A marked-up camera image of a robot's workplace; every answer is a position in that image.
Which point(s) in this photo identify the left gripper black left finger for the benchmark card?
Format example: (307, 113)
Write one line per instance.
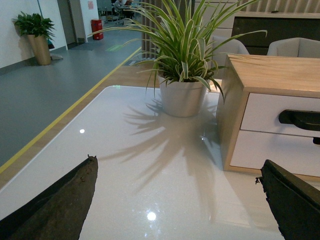
(57, 213)

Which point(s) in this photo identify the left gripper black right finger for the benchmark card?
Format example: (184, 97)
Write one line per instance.
(294, 203)

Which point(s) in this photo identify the white lower drawer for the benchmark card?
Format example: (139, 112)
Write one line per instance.
(296, 154)

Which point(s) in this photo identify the wooden drawer cabinet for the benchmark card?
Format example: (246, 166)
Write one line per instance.
(256, 89)

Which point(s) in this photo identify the white plant pot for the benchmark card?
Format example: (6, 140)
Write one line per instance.
(181, 99)

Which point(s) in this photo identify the grey armchair right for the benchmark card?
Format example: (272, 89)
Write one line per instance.
(295, 47)

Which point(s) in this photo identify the grey armchair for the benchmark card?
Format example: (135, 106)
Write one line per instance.
(233, 46)
(295, 47)

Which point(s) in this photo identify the dark reception counter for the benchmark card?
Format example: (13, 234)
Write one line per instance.
(262, 29)

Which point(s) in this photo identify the gold tall planter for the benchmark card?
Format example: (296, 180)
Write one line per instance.
(40, 48)

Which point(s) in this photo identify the grey armchair left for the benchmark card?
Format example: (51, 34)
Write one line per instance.
(233, 46)

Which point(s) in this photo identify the green floor plant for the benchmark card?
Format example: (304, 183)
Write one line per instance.
(34, 24)

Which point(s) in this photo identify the red bin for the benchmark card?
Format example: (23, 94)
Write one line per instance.
(97, 25)

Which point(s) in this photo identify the striped spider plant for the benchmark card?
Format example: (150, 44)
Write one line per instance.
(181, 37)

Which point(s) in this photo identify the black lower drawer handle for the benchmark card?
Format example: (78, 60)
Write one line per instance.
(316, 140)

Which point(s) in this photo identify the black drawer handle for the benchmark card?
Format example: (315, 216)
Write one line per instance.
(306, 120)
(316, 140)

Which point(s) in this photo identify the black upper drawer handle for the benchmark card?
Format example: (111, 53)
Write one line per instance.
(306, 120)

